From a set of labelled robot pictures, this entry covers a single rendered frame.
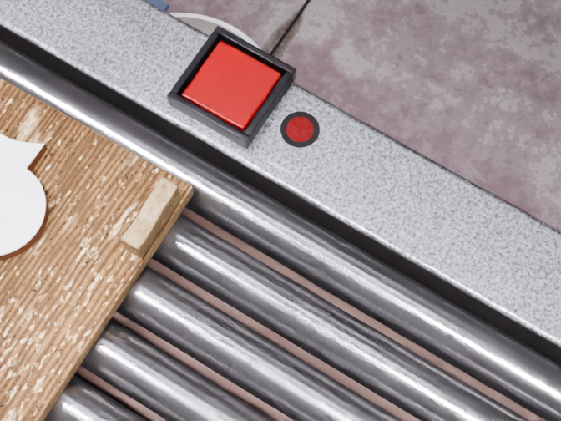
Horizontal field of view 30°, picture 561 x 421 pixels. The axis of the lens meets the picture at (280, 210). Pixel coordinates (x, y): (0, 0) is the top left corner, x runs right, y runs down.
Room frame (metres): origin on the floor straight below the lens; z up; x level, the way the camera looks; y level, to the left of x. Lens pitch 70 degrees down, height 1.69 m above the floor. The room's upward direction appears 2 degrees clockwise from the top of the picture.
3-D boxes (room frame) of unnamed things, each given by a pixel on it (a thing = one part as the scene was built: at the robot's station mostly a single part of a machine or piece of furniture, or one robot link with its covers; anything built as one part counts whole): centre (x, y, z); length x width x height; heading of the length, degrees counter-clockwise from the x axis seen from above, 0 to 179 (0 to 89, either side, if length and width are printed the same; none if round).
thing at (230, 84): (0.38, 0.04, 0.92); 0.06 x 0.06 x 0.01; 61
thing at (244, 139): (0.38, 0.04, 0.92); 0.08 x 0.08 x 0.02; 61
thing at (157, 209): (0.26, 0.10, 0.95); 0.06 x 0.02 x 0.03; 152
